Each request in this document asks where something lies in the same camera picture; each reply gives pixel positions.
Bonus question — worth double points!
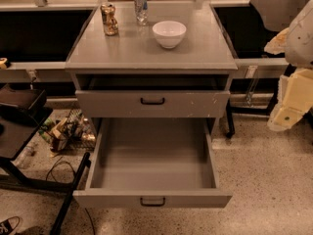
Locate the silver soda can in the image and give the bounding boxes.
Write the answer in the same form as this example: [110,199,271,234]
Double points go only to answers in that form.
[134,0,148,25]

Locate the yellow tape roll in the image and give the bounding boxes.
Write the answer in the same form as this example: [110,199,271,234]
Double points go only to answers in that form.
[0,58,11,70]

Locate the grey drawer cabinet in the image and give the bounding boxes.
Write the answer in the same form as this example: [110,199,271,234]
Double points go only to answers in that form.
[66,1,237,131]

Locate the black white sneaker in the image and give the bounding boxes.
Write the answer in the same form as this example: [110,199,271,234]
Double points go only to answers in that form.
[0,216,22,235]

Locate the wire basket of items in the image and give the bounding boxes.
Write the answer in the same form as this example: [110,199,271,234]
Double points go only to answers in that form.
[38,109,96,154]

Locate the white bowl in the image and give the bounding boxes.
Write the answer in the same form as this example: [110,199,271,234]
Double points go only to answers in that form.
[153,21,187,49]

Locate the plastic bottle on floor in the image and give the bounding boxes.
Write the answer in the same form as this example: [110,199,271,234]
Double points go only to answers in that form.
[14,143,37,169]

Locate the grey top drawer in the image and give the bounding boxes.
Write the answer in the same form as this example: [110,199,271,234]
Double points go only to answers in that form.
[76,74,230,118]

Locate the crushed golden can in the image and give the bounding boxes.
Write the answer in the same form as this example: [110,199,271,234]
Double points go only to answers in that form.
[100,3,118,36]

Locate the black cable on floor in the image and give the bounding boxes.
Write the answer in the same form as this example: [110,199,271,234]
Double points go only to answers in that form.
[44,156,96,235]

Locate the grey drawer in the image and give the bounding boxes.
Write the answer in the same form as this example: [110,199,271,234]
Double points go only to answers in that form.
[73,118,232,208]
[76,74,230,118]

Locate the black side table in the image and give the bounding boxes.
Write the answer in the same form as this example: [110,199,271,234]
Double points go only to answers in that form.
[0,84,91,235]

